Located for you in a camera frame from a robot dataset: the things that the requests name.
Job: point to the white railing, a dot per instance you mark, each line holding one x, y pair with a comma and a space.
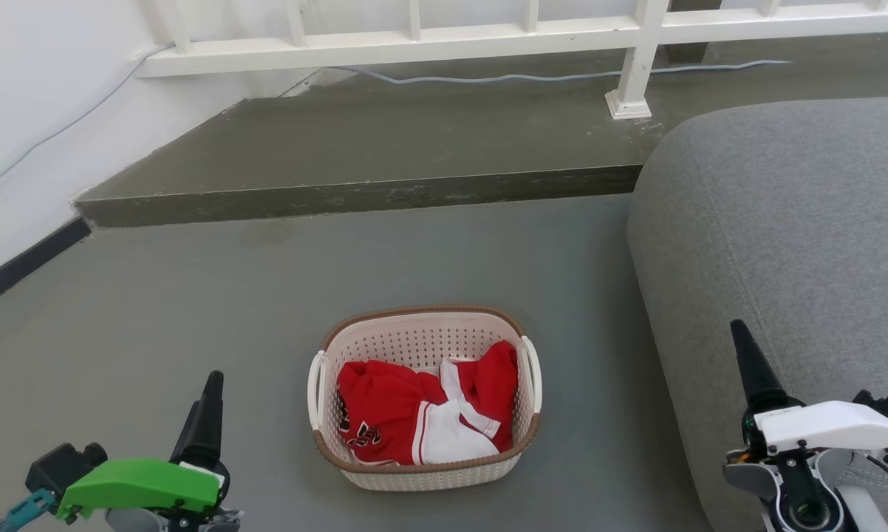
636, 44

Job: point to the dark post behind railing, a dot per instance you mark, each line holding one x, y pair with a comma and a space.
686, 29

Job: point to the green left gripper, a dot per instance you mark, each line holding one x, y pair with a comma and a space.
141, 480

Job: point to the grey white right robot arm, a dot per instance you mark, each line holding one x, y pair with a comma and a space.
798, 495

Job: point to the red basketball jersey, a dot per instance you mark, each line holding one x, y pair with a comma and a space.
385, 406

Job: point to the grey fabric sofa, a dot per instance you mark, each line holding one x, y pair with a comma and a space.
791, 258

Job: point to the black baseboard strip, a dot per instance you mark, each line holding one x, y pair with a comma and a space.
23, 262

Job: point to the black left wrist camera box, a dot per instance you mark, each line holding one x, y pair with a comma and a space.
63, 465

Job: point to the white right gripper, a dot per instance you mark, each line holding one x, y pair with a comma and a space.
828, 428

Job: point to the white plastic laundry basket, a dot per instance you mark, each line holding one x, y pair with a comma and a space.
422, 332

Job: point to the red and white jersey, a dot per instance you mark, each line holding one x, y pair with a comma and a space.
481, 391

